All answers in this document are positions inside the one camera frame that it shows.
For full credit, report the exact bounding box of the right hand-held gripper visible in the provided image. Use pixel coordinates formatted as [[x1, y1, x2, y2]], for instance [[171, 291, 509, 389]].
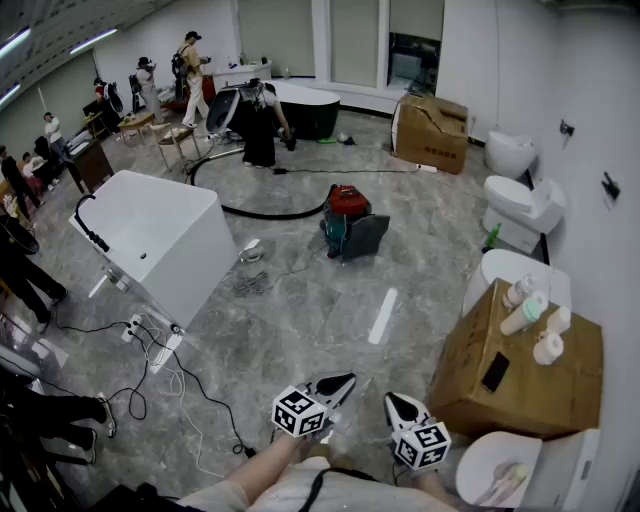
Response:
[[383, 391, 453, 472]]

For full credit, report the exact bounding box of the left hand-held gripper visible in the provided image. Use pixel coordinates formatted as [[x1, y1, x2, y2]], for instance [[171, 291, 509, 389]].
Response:
[[271, 371, 358, 444]]

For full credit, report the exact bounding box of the person's right forearm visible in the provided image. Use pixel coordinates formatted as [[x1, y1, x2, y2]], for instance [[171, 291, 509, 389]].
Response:
[[413, 469, 457, 509]]

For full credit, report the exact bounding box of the person's left forearm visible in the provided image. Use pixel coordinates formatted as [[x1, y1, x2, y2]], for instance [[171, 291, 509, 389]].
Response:
[[223, 432, 311, 504]]

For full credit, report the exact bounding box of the white toilet with open lid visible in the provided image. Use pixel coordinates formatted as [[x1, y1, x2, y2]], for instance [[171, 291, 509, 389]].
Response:
[[454, 428, 601, 511]]

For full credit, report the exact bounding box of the person's light grey shirt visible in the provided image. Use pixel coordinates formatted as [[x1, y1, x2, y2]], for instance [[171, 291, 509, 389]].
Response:
[[174, 457, 451, 512]]

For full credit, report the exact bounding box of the black smartphone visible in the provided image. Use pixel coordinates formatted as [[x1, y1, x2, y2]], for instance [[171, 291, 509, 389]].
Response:
[[481, 351, 511, 394]]

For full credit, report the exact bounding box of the large closed cardboard box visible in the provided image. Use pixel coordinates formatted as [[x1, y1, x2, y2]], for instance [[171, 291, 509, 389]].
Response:
[[427, 278, 605, 441]]

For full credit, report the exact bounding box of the white paper roll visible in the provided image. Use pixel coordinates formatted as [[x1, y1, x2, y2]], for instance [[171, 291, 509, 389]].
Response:
[[532, 332, 565, 366], [545, 305, 572, 335]]

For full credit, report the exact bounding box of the white bottle with green band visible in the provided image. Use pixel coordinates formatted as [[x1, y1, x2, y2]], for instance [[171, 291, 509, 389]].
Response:
[[499, 290, 550, 337]]

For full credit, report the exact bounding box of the pale pink bottle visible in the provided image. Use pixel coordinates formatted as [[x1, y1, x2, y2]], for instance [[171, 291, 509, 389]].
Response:
[[502, 274, 537, 310]]

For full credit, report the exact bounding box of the white rounded toilet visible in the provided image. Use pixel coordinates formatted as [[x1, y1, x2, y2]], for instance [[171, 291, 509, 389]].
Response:
[[462, 248, 572, 321]]

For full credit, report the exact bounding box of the white rectangular bathtub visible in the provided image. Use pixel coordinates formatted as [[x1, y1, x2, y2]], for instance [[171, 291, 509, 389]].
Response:
[[68, 169, 239, 331]]

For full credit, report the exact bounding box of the red vacuum cleaner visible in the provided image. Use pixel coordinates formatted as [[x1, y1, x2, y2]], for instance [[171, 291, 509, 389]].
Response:
[[319, 183, 374, 259]]

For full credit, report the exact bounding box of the white toilet with tank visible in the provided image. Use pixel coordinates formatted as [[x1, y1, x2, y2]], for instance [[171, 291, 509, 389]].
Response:
[[481, 174, 567, 255]]

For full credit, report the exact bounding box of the black bathtub faucet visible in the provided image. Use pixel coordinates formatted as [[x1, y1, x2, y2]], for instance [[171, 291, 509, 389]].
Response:
[[74, 193, 111, 254]]

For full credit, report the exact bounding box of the black oval bathtub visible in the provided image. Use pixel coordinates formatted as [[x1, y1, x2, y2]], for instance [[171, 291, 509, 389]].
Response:
[[205, 79, 342, 142]]

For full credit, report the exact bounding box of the torn cardboard box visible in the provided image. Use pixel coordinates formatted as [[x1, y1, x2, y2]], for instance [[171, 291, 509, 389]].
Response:
[[391, 93, 470, 176]]

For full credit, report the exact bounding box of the white egg-shaped toilet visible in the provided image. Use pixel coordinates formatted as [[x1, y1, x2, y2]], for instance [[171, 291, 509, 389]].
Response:
[[483, 129, 537, 180]]

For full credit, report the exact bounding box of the dark wooden desk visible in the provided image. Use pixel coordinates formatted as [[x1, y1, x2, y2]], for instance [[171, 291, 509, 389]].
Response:
[[64, 137, 115, 195]]

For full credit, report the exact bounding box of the small wooden table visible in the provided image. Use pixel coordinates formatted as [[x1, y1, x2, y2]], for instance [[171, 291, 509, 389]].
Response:
[[117, 112, 156, 146]]

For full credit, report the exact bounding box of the white counter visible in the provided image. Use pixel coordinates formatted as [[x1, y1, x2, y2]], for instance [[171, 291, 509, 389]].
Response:
[[212, 59, 274, 94]]

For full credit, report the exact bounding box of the window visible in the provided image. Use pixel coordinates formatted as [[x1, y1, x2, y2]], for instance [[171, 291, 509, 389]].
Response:
[[387, 32, 442, 96]]

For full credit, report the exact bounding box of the black chest cable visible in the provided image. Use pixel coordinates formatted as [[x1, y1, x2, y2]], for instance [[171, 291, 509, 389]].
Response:
[[308, 467, 381, 512]]

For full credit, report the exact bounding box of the white cable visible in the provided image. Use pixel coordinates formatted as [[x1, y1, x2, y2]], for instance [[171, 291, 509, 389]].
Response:
[[143, 324, 226, 480]]

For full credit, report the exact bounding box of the grey coiled cable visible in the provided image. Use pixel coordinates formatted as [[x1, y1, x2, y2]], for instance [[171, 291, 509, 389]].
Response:
[[232, 271, 271, 297]]

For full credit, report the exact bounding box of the black vacuum hose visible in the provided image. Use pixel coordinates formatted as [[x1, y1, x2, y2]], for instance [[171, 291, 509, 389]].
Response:
[[187, 144, 334, 221]]

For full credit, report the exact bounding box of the thin black cable with adapter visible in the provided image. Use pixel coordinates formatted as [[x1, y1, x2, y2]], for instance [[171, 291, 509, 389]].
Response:
[[272, 166, 421, 176]]

